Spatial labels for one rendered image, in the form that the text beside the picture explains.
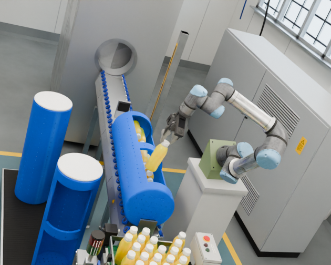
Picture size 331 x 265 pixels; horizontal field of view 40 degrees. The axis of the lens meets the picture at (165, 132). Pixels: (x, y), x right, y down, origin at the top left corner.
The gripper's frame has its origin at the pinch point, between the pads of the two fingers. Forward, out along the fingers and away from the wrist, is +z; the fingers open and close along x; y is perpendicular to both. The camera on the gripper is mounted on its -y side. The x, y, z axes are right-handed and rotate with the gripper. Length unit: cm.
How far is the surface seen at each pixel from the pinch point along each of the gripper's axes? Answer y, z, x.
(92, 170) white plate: 28, 53, 15
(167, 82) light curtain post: 132, 24, -47
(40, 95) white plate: 112, 66, 44
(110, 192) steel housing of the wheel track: 29, 66, -5
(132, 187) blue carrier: -1.4, 33.5, 1.8
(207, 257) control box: -43, 30, -34
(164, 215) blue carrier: -9.8, 39.4, -20.7
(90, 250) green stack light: -52, 34, 31
